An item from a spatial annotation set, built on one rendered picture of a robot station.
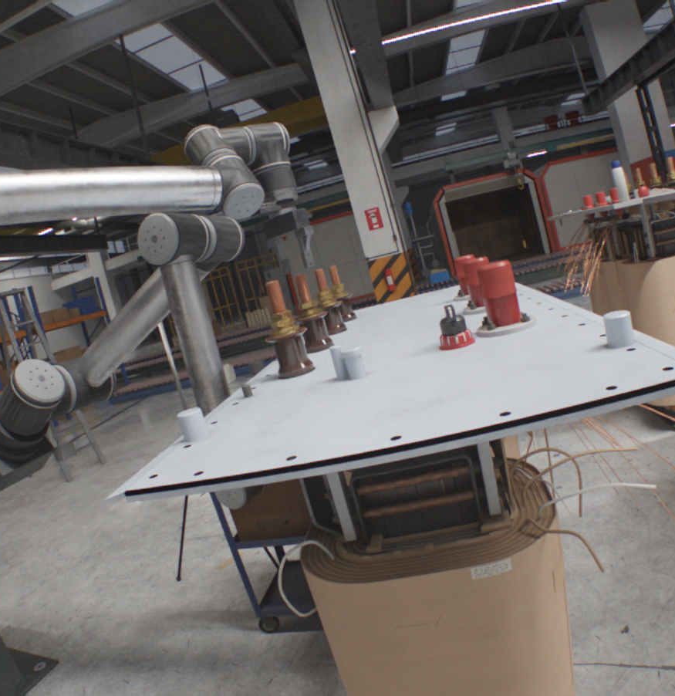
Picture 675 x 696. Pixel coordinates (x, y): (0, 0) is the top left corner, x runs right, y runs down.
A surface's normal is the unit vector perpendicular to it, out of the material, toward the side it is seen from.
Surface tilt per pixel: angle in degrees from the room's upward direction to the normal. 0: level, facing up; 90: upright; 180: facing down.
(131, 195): 121
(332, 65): 90
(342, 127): 90
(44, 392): 65
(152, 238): 87
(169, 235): 88
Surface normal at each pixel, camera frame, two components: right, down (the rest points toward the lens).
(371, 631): -0.30, 0.22
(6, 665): 0.91, -0.19
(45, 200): 0.64, 0.36
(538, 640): 0.34, 0.04
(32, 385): 0.65, -0.60
